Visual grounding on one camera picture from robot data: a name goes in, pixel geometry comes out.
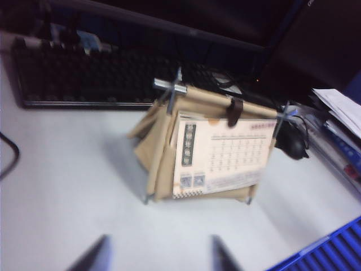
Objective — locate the black keyboard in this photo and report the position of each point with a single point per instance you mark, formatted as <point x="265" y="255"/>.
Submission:
<point x="84" y="79"/>

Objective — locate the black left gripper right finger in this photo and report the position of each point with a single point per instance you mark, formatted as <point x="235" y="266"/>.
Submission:
<point x="224" y="255"/>

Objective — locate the white desk calendar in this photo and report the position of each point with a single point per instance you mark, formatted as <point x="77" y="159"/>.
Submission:
<point x="234" y="158"/>

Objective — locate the blue ribbed plastic crate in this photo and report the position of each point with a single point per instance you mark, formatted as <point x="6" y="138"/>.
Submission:
<point x="332" y="251"/>

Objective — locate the black HSD display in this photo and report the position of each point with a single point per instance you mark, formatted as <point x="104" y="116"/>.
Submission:
<point x="316" y="50"/>

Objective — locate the white paper stack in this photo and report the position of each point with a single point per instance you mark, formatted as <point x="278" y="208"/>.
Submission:
<point x="338" y="104"/>

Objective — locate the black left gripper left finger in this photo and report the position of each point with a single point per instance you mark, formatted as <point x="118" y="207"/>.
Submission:
<point x="94" y="255"/>

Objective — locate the black computer monitor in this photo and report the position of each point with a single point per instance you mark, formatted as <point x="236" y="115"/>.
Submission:
<point x="197" y="17"/>

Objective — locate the black computer mouse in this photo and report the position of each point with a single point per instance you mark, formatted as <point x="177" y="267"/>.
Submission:
<point x="293" y="144"/>

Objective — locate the blue file folders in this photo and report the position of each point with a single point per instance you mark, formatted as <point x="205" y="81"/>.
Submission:
<point x="341" y="146"/>

